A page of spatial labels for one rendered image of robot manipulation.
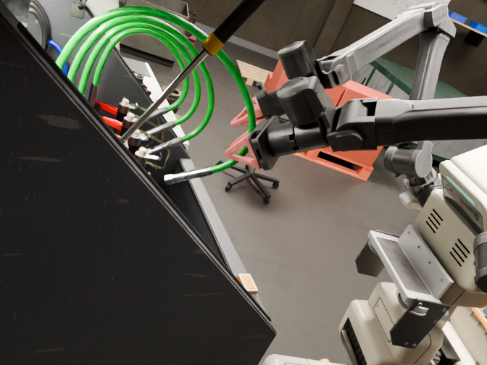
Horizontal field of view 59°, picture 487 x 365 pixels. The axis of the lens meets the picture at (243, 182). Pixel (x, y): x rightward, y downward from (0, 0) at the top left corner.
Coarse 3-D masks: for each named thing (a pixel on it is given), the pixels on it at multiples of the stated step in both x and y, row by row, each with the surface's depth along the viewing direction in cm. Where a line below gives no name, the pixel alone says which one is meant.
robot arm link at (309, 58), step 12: (288, 48) 89; (300, 48) 87; (288, 60) 87; (300, 60) 87; (312, 60) 90; (288, 72) 89; (300, 72) 88; (324, 72) 91; (336, 72) 91; (348, 72) 93; (324, 84) 93; (336, 84) 92
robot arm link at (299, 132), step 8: (312, 120) 71; (320, 120) 71; (296, 128) 74; (304, 128) 73; (312, 128) 72; (320, 128) 71; (296, 136) 73; (304, 136) 73; (312, 136) 72; (320, 136) 71; (304, 144) 73; (312, 144) 73; (320, 144) 72; (328, 144) 73
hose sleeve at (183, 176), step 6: (204, 168) 84; (210, 168) 84; (174, 174) 85; (180, 174) 85; (186, 174) 84; (192, 174) 84; (198, 174) 84; (204, 174) 84; (210, 174) 84; (174, 180) 85; (180, 180) 85
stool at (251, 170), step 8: (280, 120) 297; (288, 120) 300; (232, 168) 338; (240, 168) 338; (248, 168) 345; (240, 176) 327; (248, 176) 332; (256, 176) 338; (264, 176) 342; (232, 184) 316; (256, 184) 330; (272, 184) 351; (264, 192) 324; (264, 200) 325
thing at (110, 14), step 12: (108, 12) 70; (120, 12) 69; (132, 12) 70; (144, 12) 70; (156, 12) 70; (168, 12) 70; (96, 24) 70; (180, 24) 70; (192, 24) 71; (72, 36) 72; (84, 36) 72; (204, 36) 72; (72, 48) 72; (60, 60) 73; (228, 60) 74; (240, 84) 75; (252, 108) 78; (252, 120) 79; (216, 168) 84
